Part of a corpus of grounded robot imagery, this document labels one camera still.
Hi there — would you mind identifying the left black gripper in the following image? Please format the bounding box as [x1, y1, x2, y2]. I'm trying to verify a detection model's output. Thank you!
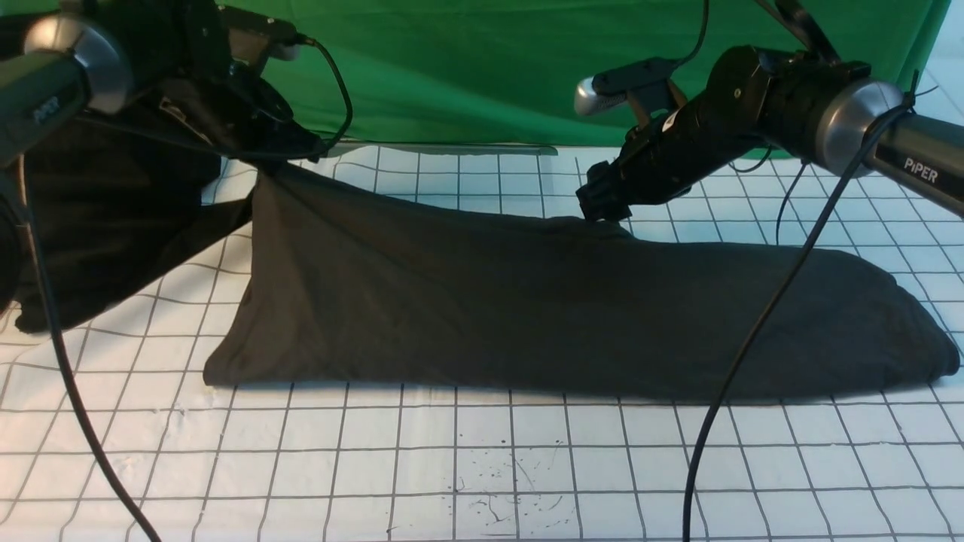
[155, 59, 328, 163]

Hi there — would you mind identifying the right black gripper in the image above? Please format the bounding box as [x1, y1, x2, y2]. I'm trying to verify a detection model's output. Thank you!
[576, 90, 761, 222]

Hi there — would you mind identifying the gray long sleeve shirt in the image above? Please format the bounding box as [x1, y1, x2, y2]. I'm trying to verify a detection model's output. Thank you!
[203, 162, 961, 403]

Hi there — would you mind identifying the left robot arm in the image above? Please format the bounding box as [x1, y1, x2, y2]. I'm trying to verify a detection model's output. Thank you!
[2, 1, 331, 165]

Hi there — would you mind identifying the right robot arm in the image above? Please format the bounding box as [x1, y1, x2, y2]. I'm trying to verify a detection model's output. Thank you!
[575, 45, 963, 221]

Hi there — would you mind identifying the pile of black clothes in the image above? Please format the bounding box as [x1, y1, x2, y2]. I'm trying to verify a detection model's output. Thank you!
[26, 121, 251, 328]

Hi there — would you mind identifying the green backdrop cloth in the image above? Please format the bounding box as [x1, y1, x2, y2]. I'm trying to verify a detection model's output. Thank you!
[218, 0, 951, 160]

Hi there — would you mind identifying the gray metal strip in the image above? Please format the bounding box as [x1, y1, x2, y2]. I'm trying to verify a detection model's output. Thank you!
[327, 141, 559, 159]

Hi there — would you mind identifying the white grid table cloth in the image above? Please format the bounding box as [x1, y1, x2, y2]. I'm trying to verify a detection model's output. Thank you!
[1, 147, 963, 541]

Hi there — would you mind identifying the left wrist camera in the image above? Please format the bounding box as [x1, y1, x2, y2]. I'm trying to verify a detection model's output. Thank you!
[219, 5, 304, 65]

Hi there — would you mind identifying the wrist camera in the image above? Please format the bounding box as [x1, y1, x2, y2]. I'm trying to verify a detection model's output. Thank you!
[219, 5, 304, 65]
[574, 57, 688, 127]

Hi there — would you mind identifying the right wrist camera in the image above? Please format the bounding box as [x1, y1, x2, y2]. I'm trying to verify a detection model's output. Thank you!
[574, 57, 688, 127]

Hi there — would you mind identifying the right black cable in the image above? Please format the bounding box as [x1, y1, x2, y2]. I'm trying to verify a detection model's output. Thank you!
[674, 0, 938, 542]

